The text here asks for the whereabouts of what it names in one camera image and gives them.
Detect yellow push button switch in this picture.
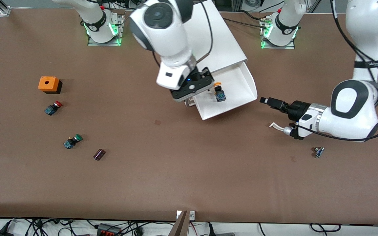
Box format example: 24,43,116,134
213,82,227,103

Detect white plastic drawer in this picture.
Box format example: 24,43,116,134
185,62,258,121

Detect white drawer cabinet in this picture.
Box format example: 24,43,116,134
184,0,248,74

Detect brown angled beam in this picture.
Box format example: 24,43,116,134
169,210,189,236

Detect black power strip orange switches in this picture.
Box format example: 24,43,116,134
97,223,122,236

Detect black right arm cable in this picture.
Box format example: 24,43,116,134
189,0,214,66

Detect black table cable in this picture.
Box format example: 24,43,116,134
222,10,271,30

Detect black looped floor cable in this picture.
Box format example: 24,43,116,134
310,224,342,233

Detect green push button switch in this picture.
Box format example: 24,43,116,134
63,134,83,149

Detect red push button switch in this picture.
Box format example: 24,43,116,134
44,101,63,116

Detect orange button enclosure box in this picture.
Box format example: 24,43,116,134
38,76,63,94

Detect aluminium frame profile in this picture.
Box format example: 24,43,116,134
0,0,12,16

